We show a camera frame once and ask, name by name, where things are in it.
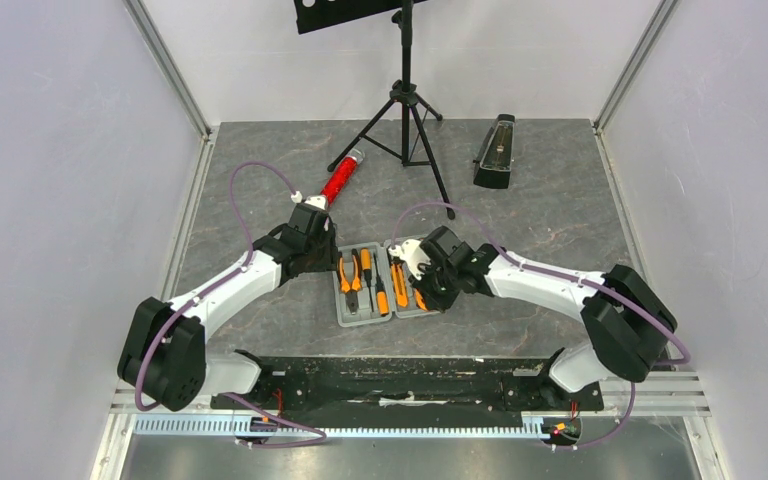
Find black metronome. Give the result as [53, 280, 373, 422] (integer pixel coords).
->
[473, 114, 516, 190]

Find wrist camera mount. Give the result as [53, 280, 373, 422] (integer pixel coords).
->
[290, 191, 329, 213]
[387, 238, 432, 280]

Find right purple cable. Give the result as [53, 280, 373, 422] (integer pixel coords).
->
[389, 201, 692, 452]

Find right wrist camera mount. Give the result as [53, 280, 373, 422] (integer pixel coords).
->
[387, 238, 432, 280]

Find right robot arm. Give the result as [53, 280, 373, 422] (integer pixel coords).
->
[388, 227, 677, 408]

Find grey plastic tool case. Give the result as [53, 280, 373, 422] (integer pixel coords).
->
[333, 240, 431, 328]

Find purple cable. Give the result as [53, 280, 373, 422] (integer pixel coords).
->
[389, 201, 692, 452]
[133, 161, 328, 450]

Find orange handled pliers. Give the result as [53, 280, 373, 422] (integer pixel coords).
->
[338, 254, 362, 315]

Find red glitter tube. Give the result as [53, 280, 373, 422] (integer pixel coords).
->
[321, 148, 364, 207]

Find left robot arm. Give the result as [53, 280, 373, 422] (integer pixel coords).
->
[117, 195, 338, 412]

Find grey slotted cable duct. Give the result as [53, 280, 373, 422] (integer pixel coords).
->
[133, 413, 548, 440]

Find orange handled screwdriver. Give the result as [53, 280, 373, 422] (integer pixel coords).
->
[360, 248, 375, 312]
[373, 254, 390, 317]

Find black tripod stand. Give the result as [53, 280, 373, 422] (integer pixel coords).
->
[327, 0, 450, 203]

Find orange tape measure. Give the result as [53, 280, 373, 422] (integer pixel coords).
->
[413, 289, 427, 311]

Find black perforated stand plate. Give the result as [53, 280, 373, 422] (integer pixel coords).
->
[293, 0, 423, 35]

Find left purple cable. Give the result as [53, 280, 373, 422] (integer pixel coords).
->
[133, 161, 328, 450]

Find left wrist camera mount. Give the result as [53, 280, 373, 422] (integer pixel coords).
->
[290, 191, 329, 213]

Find orange black utility knife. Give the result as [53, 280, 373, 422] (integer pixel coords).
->
[390, 260, 409, 308]

